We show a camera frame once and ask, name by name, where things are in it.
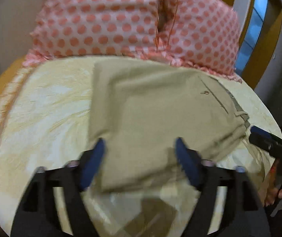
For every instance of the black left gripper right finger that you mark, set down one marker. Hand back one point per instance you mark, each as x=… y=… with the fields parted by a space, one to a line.
x=228 y=204

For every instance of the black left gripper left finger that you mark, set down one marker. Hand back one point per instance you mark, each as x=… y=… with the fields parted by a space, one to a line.
x=37 y=215

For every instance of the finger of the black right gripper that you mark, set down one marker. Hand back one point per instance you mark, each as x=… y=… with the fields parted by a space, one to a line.
x=265 y=140

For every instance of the khaki beige pants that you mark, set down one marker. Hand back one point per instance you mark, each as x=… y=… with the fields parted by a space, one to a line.
x=141 y=107

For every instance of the person's right hand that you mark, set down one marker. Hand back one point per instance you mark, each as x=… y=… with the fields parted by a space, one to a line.
x=268 y=193

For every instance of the cream yellow bedspread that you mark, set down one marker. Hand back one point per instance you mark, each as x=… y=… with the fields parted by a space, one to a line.
x=44 y=121

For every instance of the pink polka dot upper pillow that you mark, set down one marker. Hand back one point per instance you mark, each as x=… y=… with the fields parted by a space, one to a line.
x=203 y=34

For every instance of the pink polka dot pillow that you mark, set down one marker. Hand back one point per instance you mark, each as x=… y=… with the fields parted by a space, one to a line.
x=98 y=27
x=203 y=34

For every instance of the blue glass window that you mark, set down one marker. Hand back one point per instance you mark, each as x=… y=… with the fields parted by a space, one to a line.
x=252 y=34

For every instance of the pink polka dot lower pillow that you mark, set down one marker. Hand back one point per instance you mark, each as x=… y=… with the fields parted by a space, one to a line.
x=98 y=27

